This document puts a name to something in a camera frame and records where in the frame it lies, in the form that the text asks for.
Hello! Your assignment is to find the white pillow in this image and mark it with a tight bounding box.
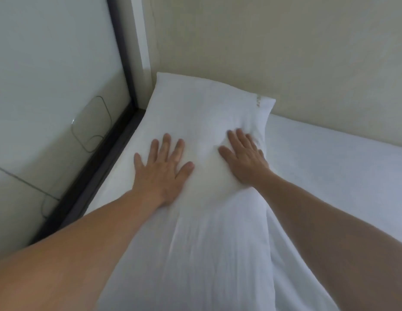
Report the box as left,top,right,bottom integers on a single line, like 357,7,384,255
97,72,338,311

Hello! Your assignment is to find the black partition frame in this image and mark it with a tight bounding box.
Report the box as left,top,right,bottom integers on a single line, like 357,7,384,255
29,0,147,247

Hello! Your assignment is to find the person's left hand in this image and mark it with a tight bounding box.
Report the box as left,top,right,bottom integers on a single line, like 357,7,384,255
133,133,195,208

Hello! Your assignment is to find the white bed sheet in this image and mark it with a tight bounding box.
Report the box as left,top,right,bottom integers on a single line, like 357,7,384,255
84,113,402,311

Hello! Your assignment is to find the person's left forearm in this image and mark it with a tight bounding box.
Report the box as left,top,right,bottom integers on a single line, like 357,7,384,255
0,188,171,311

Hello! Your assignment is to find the person's right hand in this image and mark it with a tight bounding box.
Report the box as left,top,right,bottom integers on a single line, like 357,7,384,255
218,128,274,191

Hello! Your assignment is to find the glass partition panel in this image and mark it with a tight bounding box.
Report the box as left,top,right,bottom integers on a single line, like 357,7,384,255
0,0,134,258

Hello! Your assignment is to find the person's right forearm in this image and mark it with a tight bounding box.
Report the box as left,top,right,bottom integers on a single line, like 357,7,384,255
253,171,402,311

